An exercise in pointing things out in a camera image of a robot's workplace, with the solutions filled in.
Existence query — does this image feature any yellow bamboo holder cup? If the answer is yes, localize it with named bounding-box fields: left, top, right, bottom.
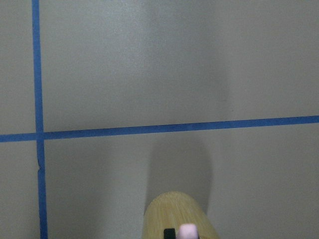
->
left=142, top=191, right=219, bottom=239

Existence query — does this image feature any pink chopstick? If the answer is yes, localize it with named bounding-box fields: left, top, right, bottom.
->
left=176, top=224, right=199, bottom=239

